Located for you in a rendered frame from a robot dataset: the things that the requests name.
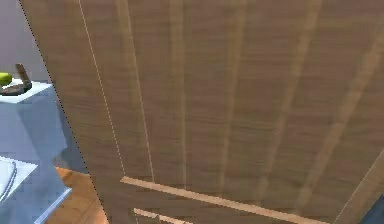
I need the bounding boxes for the green apple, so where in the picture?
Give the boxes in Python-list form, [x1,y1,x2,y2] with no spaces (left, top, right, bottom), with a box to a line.
[0,72,13,87]

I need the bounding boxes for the brown wooden door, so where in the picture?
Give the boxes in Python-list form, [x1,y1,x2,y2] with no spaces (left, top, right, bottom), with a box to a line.
[18,0,384,224]

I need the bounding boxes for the white grey cabinet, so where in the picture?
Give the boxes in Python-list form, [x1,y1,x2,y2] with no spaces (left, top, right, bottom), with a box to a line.
[0,78,73,224]

